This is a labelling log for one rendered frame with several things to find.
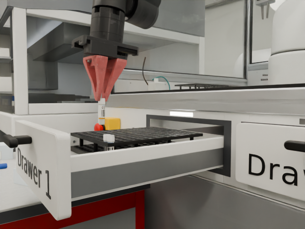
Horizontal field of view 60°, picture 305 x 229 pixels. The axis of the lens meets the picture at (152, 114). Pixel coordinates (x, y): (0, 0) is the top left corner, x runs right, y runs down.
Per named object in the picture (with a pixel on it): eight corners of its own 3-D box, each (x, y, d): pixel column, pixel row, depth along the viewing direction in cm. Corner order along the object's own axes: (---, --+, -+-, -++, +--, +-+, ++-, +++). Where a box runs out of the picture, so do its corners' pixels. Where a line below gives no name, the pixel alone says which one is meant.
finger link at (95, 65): (78, 99, 48) (83, 46, 47) (115, 102, 51) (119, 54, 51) (91, 100, 42) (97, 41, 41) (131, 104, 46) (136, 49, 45)
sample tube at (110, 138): (109, 163, 43) (109, 135, 43) (105, 162, 44) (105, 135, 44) (115, 162, 44) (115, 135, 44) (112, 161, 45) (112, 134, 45)
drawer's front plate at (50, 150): (57, 222, 33) (56, 134, 32) (16, 171, 56) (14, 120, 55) (71, 219, 34) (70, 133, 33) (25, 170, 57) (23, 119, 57)
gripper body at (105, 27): (70, 51, 46) (73, 8, 46) (122, 61, 51) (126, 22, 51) (82, 46, 40) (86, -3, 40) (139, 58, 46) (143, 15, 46)
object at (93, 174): (67, 203, 35) (66, 157, 35) (27, 165, 56) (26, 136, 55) (246, 161, 59) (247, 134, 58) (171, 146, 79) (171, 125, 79)
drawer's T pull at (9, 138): (9, 149, 39) (9, 139, 39) (2, 142, 45) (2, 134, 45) (35, 146, 41) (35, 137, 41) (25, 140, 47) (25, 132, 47)
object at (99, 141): (107, 146, 43) (107, 143, 43) (70, 135, 57) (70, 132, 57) (117, 146, 44) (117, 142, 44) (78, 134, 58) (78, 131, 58)
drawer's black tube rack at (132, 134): (108, 182, 43) (107, 143, 43) (71, 161, 57) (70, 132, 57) (202, 163, 56) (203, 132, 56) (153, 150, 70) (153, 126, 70)
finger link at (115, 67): (71, 98, 47) (75, 45, 46) (108, 102, 51) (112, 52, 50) (83, 100, 41) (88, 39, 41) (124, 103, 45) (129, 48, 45)
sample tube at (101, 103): (106, 124, 46) (106, 98, 46) (100, 125, 45) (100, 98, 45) (103, 124, 47) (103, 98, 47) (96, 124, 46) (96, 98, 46)
